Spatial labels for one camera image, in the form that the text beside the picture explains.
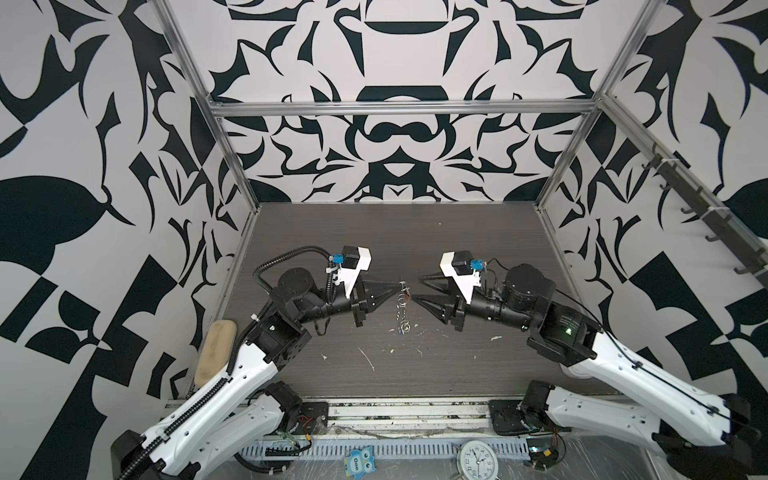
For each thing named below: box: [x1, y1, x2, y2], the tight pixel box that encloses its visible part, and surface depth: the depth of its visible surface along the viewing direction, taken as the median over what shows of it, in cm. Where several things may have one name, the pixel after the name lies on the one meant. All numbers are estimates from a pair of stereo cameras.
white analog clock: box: [456, 440, 499, 480], surface depth 67 cm
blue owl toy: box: [344, 445, 377, 480], surface depth 69 cm
